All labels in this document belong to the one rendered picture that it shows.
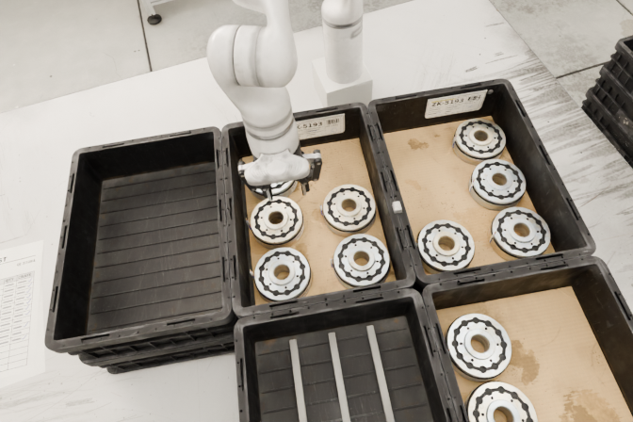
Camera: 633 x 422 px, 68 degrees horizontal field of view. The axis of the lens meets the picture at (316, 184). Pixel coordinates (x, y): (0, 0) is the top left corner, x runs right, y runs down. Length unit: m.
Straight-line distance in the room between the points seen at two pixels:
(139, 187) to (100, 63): 1.73
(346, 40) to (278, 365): 0.70
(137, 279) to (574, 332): 0.78
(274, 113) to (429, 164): 0.48
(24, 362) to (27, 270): 0.21
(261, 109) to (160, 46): 2.12
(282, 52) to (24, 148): 1.04
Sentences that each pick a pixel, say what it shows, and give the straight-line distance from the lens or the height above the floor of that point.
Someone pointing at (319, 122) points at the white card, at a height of 0.90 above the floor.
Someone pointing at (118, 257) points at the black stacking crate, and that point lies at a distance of 1.01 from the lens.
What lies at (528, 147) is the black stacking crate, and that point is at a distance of 0.99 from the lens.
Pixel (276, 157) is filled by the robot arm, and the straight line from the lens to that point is 0.66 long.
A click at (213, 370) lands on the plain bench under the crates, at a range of 1.01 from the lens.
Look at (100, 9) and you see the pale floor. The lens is 3.10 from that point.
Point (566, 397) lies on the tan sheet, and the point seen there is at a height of 0.83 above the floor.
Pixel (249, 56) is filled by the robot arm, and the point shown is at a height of 1.29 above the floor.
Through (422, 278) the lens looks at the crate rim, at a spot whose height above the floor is 0.93.
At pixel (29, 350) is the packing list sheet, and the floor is 0.70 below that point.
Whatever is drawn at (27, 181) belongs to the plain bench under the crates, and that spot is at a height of 0.70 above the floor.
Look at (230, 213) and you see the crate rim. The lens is 0.85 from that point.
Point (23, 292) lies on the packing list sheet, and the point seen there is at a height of 0.70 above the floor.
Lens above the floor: 1.66
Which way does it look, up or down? 58 degrees down
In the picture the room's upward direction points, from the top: 7 degrees counter-clockwise
